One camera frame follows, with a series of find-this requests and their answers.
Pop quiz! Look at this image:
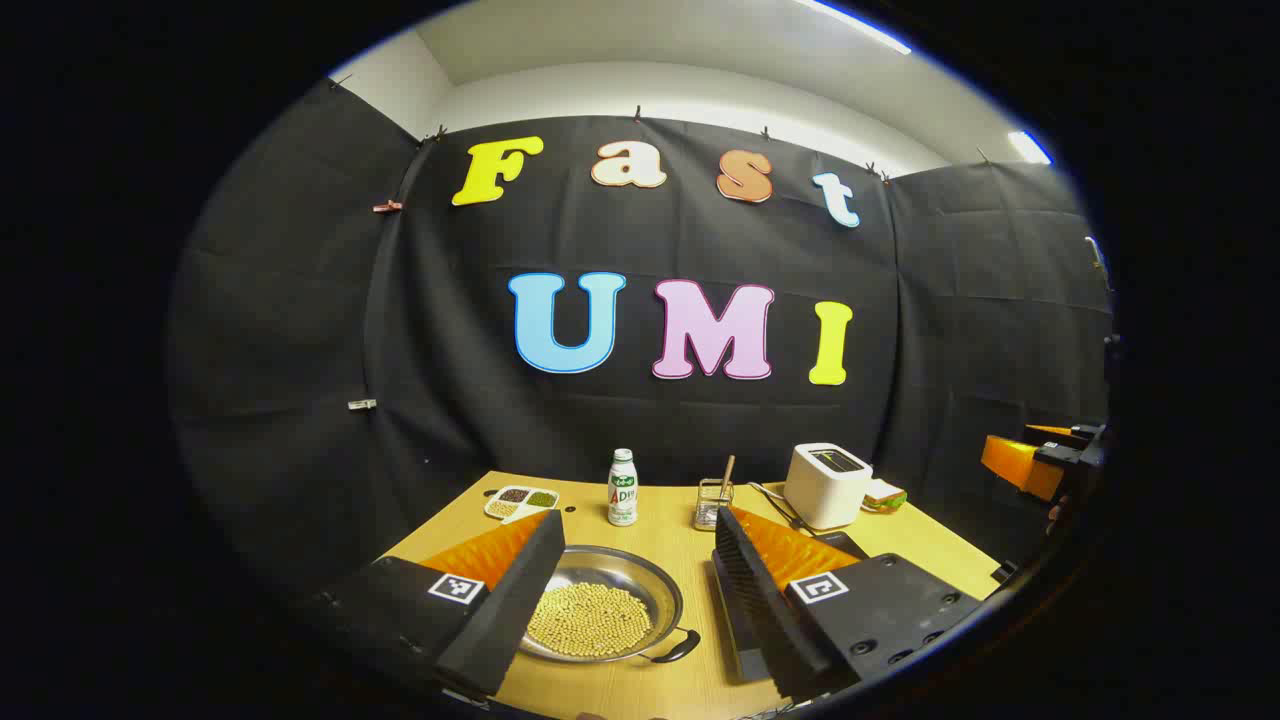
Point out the wire utensil holder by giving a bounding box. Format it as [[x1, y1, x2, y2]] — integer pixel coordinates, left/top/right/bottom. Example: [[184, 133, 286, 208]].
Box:
[[694, 478, 736, 532]]

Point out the white drink bottle green label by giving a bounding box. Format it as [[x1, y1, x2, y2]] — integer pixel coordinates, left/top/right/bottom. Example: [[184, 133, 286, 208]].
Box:
[[607, 448, 639, 528]]

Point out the pile of yellow soybeans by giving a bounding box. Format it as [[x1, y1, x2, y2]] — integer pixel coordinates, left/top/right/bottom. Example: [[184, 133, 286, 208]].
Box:
[[526, 582, 653, 658]]

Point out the black induction cooktop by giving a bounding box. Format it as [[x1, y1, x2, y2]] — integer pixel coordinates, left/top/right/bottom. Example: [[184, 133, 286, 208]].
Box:
[[795, 530, 871, 563]]

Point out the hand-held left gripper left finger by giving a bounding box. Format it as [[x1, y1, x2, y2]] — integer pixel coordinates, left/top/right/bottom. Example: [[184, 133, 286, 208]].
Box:
[[310, 510, 566, 699]]

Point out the black backdrop cloth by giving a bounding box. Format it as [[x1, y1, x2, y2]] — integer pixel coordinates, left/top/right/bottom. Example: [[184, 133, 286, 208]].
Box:
[[165, 80, 1116, 601]]

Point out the steel pot with black handles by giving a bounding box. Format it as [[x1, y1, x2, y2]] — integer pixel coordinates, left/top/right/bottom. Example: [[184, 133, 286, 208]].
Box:
[[518, 545, 702, 666]]

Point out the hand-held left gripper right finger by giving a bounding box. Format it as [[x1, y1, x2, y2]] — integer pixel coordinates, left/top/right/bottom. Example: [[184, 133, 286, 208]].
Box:
[[710, 505, 986, 701]]

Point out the white divided dish of beans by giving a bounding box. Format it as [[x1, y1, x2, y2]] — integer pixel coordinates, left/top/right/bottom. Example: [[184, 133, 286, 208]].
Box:
[[484, 485, 561, 524]]

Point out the grey toaster cable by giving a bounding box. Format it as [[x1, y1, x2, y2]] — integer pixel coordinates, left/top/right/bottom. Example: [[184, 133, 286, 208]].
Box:
[[748, 482, 807, 531]]

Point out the white toaster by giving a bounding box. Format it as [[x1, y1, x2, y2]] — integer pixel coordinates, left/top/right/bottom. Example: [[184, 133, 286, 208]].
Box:
[[783, 443, 874, 531]]

